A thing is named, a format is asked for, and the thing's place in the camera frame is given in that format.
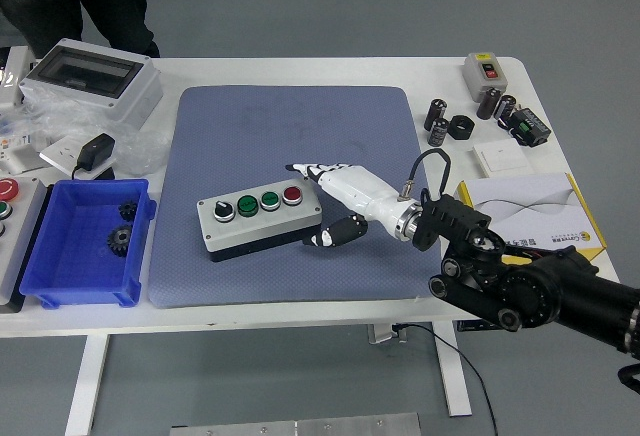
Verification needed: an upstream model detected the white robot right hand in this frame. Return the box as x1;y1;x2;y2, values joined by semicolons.
284;160;412;249

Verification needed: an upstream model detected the grey four-button control box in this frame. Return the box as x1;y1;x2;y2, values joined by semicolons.
195;183;324;263

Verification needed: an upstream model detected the black cylindrical capacitor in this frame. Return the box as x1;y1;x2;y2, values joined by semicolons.
429;116;451;146
424;97;449;132
494;94;518;127
476;86;504;121

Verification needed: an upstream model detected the black hexagonal nut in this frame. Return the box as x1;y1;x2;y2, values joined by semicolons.
448;114;475;141

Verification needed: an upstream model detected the blue-grey table mat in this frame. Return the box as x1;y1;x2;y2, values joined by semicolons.
148;85;446;309

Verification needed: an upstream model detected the white device with foil label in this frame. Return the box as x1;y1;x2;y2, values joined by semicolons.
0;45;37;108

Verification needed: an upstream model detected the black table height controller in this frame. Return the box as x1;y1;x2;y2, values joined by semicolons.
453;319;501;332

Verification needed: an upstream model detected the yellow and white cardboard box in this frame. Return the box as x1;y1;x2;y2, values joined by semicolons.
456;171;608;263

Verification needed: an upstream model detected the black module with green terminal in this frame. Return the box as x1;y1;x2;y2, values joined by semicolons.
507;108;552;148

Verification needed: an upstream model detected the clear plastic bag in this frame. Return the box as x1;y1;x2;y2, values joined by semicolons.
0;88;171;177

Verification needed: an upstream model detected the black power adapter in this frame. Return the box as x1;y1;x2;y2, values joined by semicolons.
71;132;117;181

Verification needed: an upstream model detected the white table leg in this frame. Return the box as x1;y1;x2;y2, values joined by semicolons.
432;323;473;418
64;334;110;436

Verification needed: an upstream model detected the white packaging box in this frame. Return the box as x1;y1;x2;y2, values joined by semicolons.
0;131;46;175

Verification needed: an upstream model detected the large black gear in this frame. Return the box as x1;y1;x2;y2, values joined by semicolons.
106;223;135;258

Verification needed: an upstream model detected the grey metal plate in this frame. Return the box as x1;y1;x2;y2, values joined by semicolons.
169;411;422;436

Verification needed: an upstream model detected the blue plastic bin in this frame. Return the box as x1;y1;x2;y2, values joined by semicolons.
18;178;157;310

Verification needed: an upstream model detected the grey emergency-stop control box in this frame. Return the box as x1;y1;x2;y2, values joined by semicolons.
0;177;49;313

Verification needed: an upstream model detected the grey enclosure with clear lid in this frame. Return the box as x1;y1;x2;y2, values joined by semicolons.
19;38;165;125

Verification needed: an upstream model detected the grey under-table bracket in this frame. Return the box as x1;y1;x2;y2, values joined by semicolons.
367;323;409;346

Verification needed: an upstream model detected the white wall switch plate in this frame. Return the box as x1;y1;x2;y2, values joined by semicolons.
471;138;535;179

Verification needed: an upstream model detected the grey two-button switch box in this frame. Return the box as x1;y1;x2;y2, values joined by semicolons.
460;51;502;103

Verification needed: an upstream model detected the white wall socket plate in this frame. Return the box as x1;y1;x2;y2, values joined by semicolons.
39;134;116;181

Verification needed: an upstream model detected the black power cable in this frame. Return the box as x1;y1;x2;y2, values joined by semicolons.
394;323;500;436

